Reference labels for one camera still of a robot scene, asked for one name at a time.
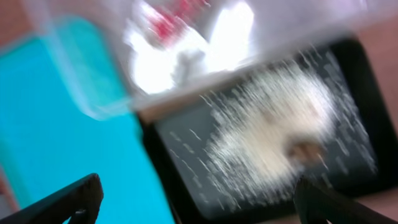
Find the white rice grains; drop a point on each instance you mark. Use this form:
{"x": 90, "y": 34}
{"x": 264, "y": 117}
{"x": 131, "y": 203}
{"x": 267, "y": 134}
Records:
{"x": 260, "y": 117}

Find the white tissue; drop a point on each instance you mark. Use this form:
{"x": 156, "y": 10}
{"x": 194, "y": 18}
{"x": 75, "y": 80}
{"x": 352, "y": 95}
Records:
{"x": 218, "y": 40}

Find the black plastic tray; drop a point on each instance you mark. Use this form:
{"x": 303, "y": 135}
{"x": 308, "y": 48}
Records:
{"x": 178, "y": 158}

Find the teal plastic serving tray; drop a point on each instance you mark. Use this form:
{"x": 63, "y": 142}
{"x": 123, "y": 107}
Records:
{"x": 53, "y": 131}

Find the clear plastic bin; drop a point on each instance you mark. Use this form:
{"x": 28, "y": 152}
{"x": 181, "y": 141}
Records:
{"x": 279, "y": 28}

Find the red snack wrapper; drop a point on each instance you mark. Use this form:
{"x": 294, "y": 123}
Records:
{"x": 169, "y": 23}

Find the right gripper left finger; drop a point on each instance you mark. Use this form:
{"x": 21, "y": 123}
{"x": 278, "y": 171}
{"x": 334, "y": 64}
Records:
{"x": 78, "y": 202}

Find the brown food chunk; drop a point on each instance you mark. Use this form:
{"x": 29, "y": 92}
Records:
{"x": 307, "y": 153}

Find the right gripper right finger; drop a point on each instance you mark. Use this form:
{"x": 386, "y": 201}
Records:
{"x": 315, "y": 203}

